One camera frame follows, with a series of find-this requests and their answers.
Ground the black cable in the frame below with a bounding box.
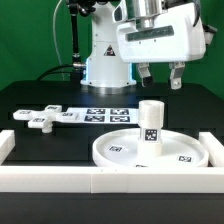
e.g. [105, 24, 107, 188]
[36, 64, 76, 82]

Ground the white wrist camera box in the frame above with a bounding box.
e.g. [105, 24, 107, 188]
[203, 24, 217, 45]

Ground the white cross-shaped table base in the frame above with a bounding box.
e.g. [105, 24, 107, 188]
[13, 105, 78, 133]

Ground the white left fence rail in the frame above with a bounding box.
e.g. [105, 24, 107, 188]
[0, 130, 15, 165]

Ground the white round table top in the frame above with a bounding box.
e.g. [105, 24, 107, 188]
[92, 128, 209, 168]

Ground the black camera stand pole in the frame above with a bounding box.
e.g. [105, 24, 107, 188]
[66, 0, 98, 83]

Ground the white right fence rail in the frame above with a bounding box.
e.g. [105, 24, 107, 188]
[199, 132, 224, 167]

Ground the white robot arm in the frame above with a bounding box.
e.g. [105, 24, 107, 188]
[81, 0, 206, 94]

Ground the white front fence rail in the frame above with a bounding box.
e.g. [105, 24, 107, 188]
[0, 166, 224, 193]

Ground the grey cable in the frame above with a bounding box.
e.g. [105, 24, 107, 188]
[52, 0, 68, 81]

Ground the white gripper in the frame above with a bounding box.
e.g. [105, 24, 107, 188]
[117, 3, 206, 90]

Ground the white fence rail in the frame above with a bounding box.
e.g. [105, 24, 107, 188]
[0, 130, 15, 165]
[199, 132, 224, 167]
[0, 166, 224, 193]

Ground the white marker sheet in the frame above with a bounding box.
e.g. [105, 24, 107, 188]
[56, 107, 138, 124]

